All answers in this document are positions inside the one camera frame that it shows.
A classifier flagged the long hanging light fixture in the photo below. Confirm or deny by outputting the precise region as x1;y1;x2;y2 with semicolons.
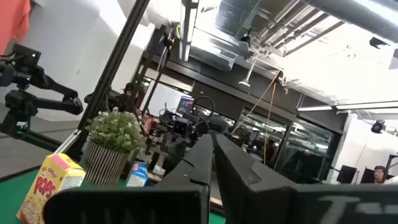
178;0;200;62

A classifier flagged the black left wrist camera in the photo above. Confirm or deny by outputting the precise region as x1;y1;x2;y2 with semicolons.
11;42;42;67

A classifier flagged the hanging pendant lamp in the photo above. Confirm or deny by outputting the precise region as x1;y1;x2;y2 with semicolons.
237;55;259;88

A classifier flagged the green plant in ribbed pot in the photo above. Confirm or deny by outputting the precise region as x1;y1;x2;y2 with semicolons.
79;106;147;187

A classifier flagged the person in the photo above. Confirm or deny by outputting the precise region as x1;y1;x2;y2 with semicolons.
114;82;146;115
373;165;388;185

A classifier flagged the Corn Pops cereal box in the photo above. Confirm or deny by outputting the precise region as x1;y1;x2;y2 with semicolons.
16;152;87;224

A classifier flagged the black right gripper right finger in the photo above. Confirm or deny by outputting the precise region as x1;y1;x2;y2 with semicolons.
215;133;398;224

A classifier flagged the large grey ceiling duct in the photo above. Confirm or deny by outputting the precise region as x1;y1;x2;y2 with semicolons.
303;0;398;44

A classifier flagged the orange hanging cable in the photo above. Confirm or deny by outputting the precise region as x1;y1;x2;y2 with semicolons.
262;81;277;166
230;70;282;136

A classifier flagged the black computer monitor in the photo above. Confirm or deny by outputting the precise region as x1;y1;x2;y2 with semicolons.
360;167;376;184
336;164;358;184

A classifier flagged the orange fabric panel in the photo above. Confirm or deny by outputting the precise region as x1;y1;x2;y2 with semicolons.
0;0;32;55

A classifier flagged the Rice Krispies cereal box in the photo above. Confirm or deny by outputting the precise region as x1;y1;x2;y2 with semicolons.
125;161;149;188

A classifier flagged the ceiling tube light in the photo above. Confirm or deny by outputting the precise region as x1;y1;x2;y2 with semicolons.
335;101;398;110
297;105;333;112

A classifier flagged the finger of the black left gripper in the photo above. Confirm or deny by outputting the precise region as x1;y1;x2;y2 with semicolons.
39;72;79;98
35;96;84;116

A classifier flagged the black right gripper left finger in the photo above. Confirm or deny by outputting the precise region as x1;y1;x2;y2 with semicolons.
42;133;215;224

